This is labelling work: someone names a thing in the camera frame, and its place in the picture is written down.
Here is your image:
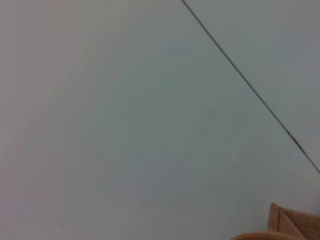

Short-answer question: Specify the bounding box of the brown jute handbag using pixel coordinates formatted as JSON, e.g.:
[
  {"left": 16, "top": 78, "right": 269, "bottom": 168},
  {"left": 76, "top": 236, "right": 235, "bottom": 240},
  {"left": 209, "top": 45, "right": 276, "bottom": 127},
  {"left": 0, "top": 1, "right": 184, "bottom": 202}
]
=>
[{"left": 228, "top": 202, "right": 320, "bottom": 240}]

